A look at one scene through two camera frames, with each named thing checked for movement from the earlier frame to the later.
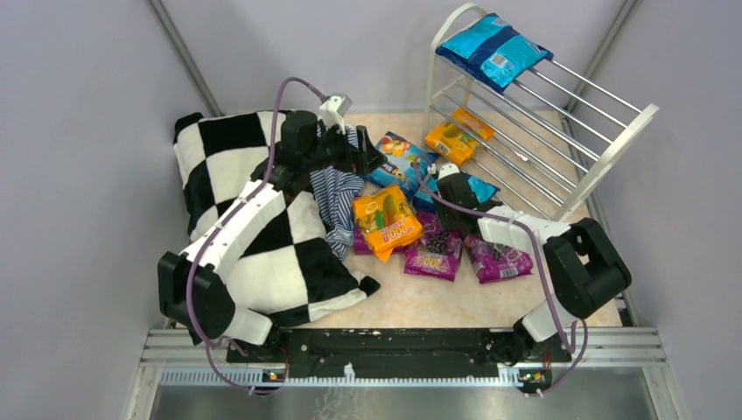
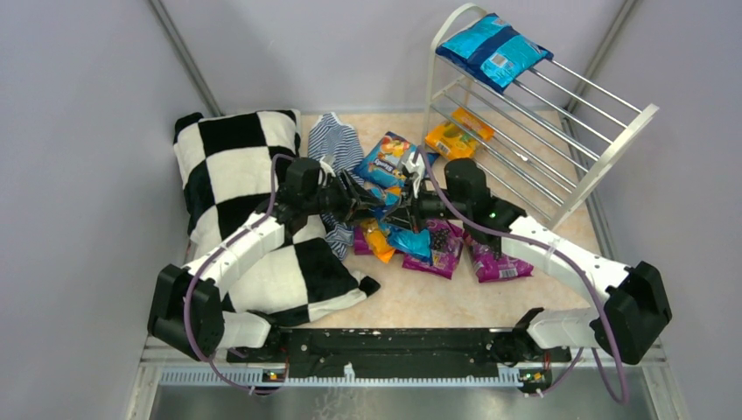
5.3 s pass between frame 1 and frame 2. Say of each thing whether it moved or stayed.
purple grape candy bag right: stayed
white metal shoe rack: stayed
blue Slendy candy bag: stayed
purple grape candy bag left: stayed
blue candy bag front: stayed
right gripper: moved
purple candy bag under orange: stayed
